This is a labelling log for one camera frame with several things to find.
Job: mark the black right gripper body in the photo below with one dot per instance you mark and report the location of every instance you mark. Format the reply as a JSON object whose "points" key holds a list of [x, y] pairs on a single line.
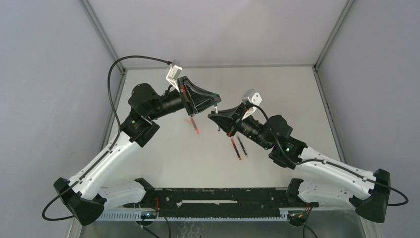
{"points": [[234, 130]]}

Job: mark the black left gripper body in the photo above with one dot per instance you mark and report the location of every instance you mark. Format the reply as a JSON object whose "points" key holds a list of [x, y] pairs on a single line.
{"points": [[185, 97]]}

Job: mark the white green-tipped pen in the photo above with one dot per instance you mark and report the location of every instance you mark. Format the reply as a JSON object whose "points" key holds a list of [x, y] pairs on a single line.
{"points": [[215, 113]]}

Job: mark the orange pen with cap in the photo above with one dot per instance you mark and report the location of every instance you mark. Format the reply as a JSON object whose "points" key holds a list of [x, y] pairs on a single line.
{"points": [[194, 125]]}

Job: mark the black pen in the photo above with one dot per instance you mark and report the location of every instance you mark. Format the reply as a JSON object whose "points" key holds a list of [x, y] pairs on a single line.
{"points": [[242, 146]]}

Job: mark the red pen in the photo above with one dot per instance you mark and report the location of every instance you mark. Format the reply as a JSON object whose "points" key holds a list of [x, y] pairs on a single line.
{"points": [[235, 148]]}

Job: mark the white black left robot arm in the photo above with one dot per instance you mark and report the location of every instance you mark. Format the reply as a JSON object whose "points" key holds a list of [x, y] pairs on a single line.
{"points": [[83, 194]]}

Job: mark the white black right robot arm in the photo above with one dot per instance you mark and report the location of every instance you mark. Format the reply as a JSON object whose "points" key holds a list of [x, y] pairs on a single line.
{"points": [[366, 192]]}

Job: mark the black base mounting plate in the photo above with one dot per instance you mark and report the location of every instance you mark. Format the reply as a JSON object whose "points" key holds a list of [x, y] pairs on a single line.
{"points": [[220, 201]]}

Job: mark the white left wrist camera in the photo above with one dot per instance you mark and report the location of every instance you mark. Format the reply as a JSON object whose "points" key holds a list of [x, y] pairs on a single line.
{"points": [[174, 70]]}

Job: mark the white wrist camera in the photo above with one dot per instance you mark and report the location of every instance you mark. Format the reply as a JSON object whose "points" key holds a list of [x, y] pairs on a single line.
{"points": [[251, 96], [174, 70]]}

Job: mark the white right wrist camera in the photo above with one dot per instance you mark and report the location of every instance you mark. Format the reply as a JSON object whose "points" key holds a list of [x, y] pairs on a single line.
{"points": [[251, 96]]}

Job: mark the aluminium frame rail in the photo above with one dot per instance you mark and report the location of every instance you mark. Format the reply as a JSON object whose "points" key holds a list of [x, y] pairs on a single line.
{"points": [[330, 116]]}

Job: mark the white slotted cable duct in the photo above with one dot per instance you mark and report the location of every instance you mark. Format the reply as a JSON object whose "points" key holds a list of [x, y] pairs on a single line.
{"points": [[131, 215]]}

